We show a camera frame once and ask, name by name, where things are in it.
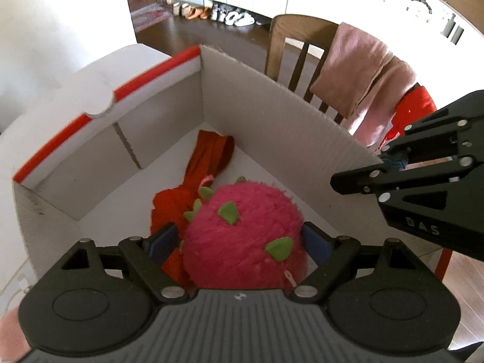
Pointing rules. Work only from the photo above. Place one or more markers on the row of shoes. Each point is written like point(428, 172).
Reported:
point(227, 16)

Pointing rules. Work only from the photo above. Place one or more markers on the orange-red knit cloth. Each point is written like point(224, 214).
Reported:
point(204, 158)

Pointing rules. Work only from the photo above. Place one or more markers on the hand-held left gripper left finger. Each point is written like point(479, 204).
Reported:
point(164, 241)

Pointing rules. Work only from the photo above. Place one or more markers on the orange-red strip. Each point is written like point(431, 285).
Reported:
point(443, 266)

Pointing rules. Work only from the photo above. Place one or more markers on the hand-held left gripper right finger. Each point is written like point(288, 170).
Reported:
point(315, 242)

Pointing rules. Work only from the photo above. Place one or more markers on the pink dragon fruit plush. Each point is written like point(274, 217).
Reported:
point(242, 242)

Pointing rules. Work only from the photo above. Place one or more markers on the patterned red rug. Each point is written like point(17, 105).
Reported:
point(151, 16)

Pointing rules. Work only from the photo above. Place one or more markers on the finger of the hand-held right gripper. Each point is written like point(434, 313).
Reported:
point(378, 181)
point(435, 132)

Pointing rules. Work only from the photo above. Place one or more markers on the pink fringed scarf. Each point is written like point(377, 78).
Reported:
point(359, 68)

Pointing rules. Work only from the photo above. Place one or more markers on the wooden chair with scarf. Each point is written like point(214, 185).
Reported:
point(295, 30)

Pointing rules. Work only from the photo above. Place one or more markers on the white cardboard box red trim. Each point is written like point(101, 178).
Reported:
point(264, 113)

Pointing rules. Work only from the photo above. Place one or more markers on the red cushion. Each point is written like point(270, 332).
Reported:
point(416, 102)

